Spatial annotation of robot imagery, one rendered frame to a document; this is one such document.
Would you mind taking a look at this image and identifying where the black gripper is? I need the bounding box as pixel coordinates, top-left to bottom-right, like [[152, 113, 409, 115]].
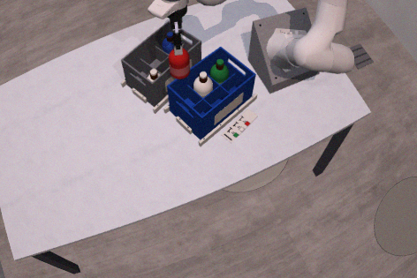
[[167, 6, 187, 56]]

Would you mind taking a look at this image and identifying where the green bottle with pale green label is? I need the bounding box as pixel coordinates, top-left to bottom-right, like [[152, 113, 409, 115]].
[[210, 59, 229, 85]]

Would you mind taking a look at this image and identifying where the white paper pick list strip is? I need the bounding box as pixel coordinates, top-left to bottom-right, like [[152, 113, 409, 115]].
[[221, 109, 258, 143]]

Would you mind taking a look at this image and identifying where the red bottle with pink label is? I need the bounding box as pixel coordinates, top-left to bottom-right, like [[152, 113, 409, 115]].
[[169, 47, 190, 79]]

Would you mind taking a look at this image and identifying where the white bottle with grey label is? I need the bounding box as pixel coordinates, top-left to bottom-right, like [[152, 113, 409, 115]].
[[193, 71, 213, 98]]

